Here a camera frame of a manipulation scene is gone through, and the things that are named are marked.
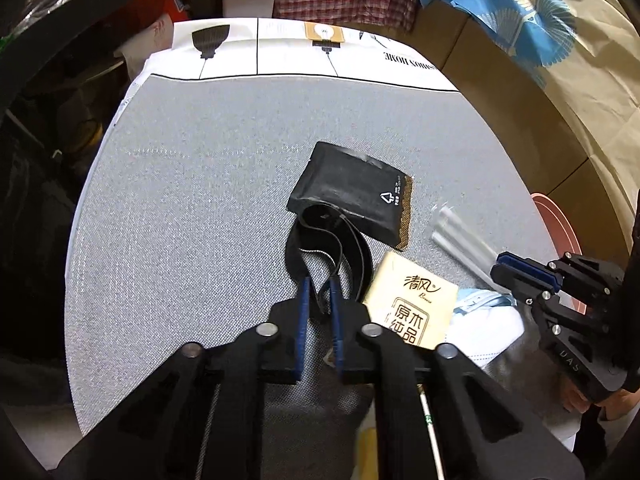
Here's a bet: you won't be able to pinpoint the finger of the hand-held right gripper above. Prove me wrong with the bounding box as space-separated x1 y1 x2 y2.
497 251 573 291
491 263 556 306

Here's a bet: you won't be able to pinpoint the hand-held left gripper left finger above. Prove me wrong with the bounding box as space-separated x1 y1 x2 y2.
60 275 311 480

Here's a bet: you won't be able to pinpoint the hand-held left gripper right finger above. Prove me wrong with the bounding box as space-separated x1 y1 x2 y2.
327 277 586 480

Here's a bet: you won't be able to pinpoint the pink plastic bin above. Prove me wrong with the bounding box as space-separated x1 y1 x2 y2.
530 192 588 311

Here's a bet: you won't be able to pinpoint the black strap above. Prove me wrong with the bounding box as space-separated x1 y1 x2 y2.
285 202 375 311

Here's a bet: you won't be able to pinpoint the clear plastic wrapper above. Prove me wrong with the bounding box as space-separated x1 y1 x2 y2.
429 202 506 291

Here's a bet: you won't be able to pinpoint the person's right hand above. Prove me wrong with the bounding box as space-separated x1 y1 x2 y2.
560 382 640 418

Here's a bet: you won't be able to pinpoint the light blue face mask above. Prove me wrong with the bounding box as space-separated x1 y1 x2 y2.
435 287 526 366

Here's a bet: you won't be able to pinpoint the beige tissue pack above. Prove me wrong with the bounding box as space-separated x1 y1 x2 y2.
361 251 461 351

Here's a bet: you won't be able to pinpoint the black foil packet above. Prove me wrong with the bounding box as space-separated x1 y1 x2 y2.
286 141 415 252

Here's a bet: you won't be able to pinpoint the thin white stick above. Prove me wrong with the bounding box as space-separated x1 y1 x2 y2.
417 385 446 480

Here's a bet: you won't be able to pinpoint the grey table mat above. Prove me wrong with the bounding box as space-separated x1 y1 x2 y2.
65 72 566 441

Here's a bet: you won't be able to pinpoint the beige cabinet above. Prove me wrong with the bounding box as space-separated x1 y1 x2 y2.
350 0 631 261

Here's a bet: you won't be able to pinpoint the white printed tablecloth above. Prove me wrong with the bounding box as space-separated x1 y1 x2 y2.
65 17 581 456

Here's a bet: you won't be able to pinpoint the white paper bag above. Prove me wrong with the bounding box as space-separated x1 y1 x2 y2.
115 12 176 81

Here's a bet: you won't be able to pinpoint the orange printed bag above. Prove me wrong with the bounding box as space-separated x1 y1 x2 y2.
122 0 221 51

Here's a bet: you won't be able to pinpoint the black shelf rack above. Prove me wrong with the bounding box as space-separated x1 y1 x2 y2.
0 0 226 126

